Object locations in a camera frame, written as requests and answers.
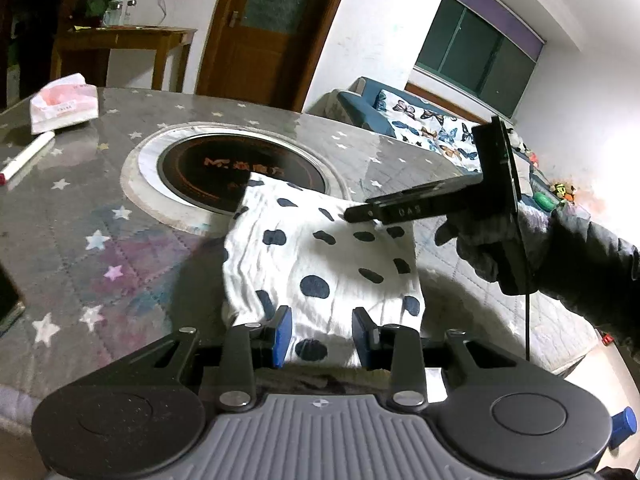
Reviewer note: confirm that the butterfly print blanket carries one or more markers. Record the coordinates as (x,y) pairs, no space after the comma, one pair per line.
(430,127)

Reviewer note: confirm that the person's right hand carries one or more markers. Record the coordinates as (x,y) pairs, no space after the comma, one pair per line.
(472,247)

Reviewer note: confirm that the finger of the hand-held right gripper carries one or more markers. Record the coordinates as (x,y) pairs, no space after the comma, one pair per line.
(400,208)

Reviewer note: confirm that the green toy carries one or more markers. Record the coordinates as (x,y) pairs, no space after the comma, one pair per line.
(544,201)

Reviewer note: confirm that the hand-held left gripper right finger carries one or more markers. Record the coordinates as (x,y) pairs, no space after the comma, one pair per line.
(361,338)

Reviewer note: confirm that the small red object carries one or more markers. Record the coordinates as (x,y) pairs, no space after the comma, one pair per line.
(607,338)

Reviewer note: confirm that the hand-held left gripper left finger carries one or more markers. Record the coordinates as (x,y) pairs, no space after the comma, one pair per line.
(283,336)

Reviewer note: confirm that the dark flat phone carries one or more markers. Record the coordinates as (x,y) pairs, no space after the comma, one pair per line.
(7,297)

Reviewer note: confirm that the blue sofa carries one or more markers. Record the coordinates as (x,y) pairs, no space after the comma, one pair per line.
(357,105)

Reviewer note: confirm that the round black induction cooktop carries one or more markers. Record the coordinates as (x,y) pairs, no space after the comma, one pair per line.
(240,167)

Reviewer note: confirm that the black white plush toy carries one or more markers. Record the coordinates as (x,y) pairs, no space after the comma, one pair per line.
(519,141)

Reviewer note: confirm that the brown wooden door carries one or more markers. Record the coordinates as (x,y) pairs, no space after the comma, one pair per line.
(270,20)

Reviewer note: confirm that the white marker pen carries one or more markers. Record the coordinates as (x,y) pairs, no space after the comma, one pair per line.
(27,155)

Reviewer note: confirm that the white tissue packet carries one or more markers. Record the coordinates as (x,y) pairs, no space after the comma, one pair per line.
(62,105)

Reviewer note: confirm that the white polka dot garment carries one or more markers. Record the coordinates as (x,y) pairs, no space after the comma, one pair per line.
(310,260)

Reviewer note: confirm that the dark sliding window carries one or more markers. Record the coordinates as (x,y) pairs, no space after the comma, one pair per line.
(475,45)

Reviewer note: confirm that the glass jar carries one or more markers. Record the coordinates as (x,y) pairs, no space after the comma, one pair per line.
(114,12)

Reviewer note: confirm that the clear bottle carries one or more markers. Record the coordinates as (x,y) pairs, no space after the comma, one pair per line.
(130,12)

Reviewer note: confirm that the wooden side table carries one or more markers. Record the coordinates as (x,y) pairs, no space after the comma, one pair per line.
(125,37)

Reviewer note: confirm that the yellow black toy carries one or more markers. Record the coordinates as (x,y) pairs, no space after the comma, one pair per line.
(562,191)

